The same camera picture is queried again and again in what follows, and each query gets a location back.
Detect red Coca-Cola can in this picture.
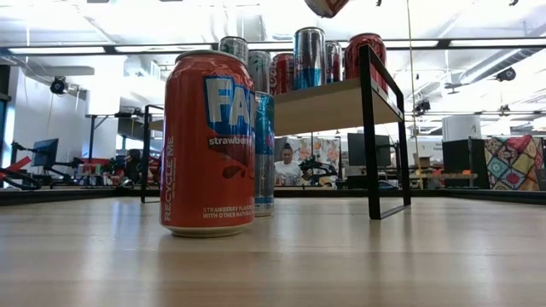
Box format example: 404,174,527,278
344,32,388,94
270,52,296,96

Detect white Celsius palm can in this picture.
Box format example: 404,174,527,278
247,49,272,95

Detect white Celsius peach can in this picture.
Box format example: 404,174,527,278
218,36,250,69

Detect red Fanta strawberry can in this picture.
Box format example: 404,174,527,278
160,49,257,239
304,0,351,20

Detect person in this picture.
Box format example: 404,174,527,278
275,142,304,188
123,148,144,185

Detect floral printed panel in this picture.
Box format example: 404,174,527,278
293,136,342,188

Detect black monitor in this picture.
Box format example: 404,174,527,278
347,132,401,170
32,138,60,168

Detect wooden workbench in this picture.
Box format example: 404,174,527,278
408,169,479,189

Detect black high table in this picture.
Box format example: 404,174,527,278
84,111,142,163

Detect long ceiling light bar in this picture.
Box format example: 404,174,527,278
0,37,546,55

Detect black partition panel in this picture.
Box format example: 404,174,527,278
442,138,491,190

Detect white cabinet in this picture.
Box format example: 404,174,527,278
442,114,483,142

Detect colourful patchwork quilt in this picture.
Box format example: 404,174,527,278
485,135,545,192

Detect red black bent apparatus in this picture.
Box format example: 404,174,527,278
0,155,43,191

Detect wooden shelf with black frame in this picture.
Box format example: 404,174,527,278
140,44,413,221

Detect yellow hanging cord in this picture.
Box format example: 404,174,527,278
405,0,424,191

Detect black aluminium rig frame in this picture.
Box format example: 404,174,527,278
0,186,546,206

